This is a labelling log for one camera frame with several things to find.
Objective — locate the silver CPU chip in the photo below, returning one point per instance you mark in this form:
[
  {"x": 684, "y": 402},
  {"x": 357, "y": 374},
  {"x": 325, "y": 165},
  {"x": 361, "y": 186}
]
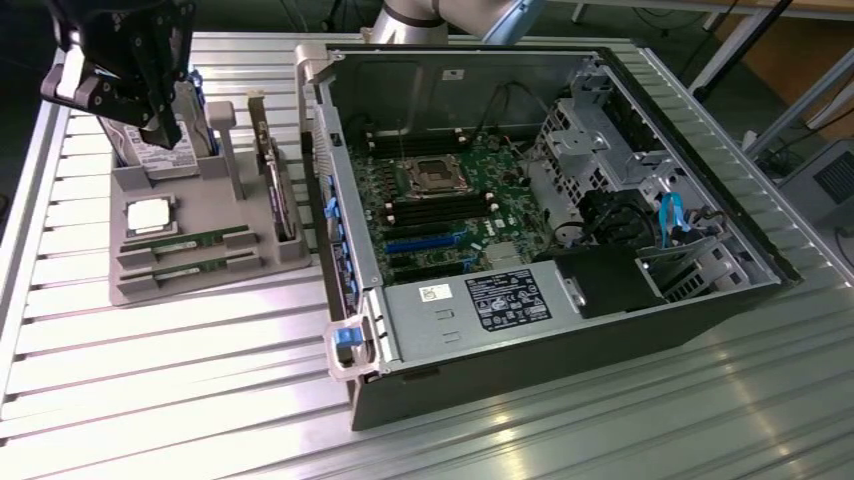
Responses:
[{"x": 153, "y": 216}]

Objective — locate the hard disk drive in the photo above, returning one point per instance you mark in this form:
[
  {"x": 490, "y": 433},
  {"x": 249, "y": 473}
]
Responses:
[{"x": 163, "y": 157}]

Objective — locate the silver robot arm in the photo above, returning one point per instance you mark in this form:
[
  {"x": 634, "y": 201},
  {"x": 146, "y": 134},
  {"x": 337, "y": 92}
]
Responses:
[{"x": 414, "y": 20}]

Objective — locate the short black expansion slot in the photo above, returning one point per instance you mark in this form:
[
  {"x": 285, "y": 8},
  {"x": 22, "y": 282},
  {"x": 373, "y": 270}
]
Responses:
[{"x": 401, "y": 260}]

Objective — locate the grey parts rack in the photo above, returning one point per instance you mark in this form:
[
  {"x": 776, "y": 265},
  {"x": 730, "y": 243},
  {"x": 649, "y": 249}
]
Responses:
[{"x": 201, "y": 280}]

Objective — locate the green motherboard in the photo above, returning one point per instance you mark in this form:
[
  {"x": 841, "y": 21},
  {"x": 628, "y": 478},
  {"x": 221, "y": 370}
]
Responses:
[{"x": 497, "y": 175}]

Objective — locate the white desk frame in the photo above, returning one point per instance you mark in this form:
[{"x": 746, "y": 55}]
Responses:
[{"x": 810, "y": 90}]

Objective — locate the graphics card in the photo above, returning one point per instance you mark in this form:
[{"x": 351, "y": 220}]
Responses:
[{"x": 274, "y": 170}]

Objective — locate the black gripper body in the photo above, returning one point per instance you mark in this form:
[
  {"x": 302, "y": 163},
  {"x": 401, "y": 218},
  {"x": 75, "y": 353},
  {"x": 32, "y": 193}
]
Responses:
[{"x": 100, "y": 30}]

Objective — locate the green RAM stick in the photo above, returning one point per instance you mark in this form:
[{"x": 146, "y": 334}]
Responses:
[
  {"x": 201, "y": 241},
  {"x": 201, "y": 270}
]

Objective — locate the long black expansion slot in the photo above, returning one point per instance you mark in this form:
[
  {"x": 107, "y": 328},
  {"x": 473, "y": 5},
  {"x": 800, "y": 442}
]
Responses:
[
  {"x": 427, "y": 231},
  {"x": 434, "y": 272}
]

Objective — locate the black PC case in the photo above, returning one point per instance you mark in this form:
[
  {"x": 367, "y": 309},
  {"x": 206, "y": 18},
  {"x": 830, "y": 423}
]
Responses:
[{"x": 534, "y": 380}]

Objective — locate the black RAM slot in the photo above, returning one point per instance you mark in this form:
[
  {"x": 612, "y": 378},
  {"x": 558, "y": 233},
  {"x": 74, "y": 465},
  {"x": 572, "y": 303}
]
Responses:
[
  {"x": 421, "y": 145},
  {"x": 437, "y": 200},
  {"x": 439, "y": 205},
  {"x": 417, "y": 134},
  {"x": 443, "y": 216},
  {"x": 422, "y": 150},
  {"x": 418, "y": 139},
  {"x": 441, "y": 211}
]

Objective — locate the grey power supply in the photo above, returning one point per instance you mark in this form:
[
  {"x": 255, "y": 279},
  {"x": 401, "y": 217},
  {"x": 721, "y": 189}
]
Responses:
[{"x": 434, "y": 330}]

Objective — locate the blue expansion slot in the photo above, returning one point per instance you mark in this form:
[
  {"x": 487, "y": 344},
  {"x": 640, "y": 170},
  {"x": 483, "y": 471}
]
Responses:
[{"x": 427, "y": 244}]

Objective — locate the metal disk bay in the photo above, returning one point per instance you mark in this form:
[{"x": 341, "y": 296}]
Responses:
[{"x": 588, "y": 145}]

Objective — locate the CPU socket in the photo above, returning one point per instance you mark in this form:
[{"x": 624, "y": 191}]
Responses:
[{"x": 433, "y": 175}]

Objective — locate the grey computer tower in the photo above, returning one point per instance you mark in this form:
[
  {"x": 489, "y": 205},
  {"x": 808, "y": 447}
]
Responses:
[{"x": 824, "y": 175}]

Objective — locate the blue case latch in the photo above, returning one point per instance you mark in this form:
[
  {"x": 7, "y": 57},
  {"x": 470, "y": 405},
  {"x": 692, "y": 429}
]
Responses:
[{"x": 345, "y": 337}]

